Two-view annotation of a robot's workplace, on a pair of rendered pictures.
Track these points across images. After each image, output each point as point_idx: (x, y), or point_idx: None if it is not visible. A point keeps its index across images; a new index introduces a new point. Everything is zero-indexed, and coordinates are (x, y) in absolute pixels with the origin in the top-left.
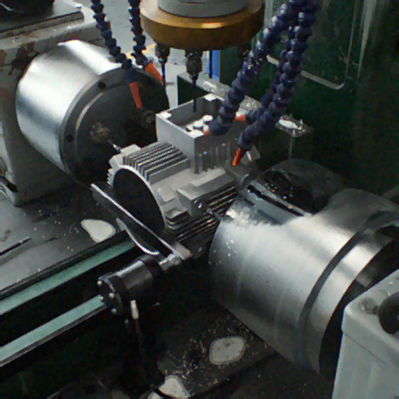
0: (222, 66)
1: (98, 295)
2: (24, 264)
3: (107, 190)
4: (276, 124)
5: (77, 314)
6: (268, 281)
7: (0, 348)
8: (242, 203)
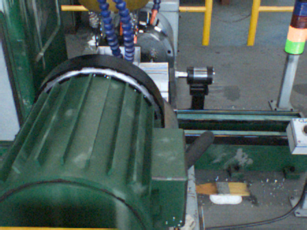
0: (35, 87)
1: (201, 118)
2: (210, 214)
3: (173, 103)
4: (99, 39)
5: (215, 116)
6: (171, 32)
7: (254, 119)
8: (160, 27)
